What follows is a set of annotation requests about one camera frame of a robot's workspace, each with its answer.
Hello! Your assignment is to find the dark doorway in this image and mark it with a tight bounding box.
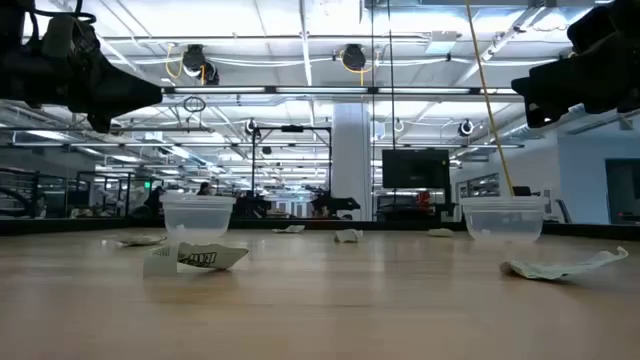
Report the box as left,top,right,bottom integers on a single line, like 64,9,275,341
604,158,640,226

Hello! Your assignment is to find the black metal frame rig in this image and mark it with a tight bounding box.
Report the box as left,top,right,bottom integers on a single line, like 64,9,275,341
250,124,333,219

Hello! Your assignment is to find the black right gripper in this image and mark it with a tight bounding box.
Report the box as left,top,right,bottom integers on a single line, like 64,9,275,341
510,0,640,130

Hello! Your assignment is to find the clear plastic cup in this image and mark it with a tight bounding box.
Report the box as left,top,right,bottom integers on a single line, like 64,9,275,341
159,193,237,240
458,195,550,245

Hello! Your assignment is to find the black monitor screen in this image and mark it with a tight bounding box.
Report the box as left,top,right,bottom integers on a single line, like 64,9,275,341
381,148,452,190

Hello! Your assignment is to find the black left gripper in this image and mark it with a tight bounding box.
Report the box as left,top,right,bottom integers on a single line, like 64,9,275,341
0,13,164,134

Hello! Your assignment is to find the white building column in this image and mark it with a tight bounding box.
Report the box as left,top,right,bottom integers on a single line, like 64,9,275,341
331,102,374,222

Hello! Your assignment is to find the yellow hanging cord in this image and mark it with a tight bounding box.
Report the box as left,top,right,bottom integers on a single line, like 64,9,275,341
464,0,516,198

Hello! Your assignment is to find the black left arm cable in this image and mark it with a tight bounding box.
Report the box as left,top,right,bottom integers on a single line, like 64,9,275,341
27,0,98,41

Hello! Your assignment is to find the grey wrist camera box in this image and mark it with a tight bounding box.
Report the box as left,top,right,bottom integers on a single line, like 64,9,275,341
41,14,77,60

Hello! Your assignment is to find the black ceiling cord reel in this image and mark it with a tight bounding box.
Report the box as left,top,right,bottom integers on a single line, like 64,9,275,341
180,43,221,87
340,43,369,73

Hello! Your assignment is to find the black table edge rail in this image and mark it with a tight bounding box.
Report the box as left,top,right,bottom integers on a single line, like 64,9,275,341
0,216,640,242

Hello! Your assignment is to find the black hanging cable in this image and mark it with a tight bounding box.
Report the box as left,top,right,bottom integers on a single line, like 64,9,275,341
387,0,397,151
370,0,376,221

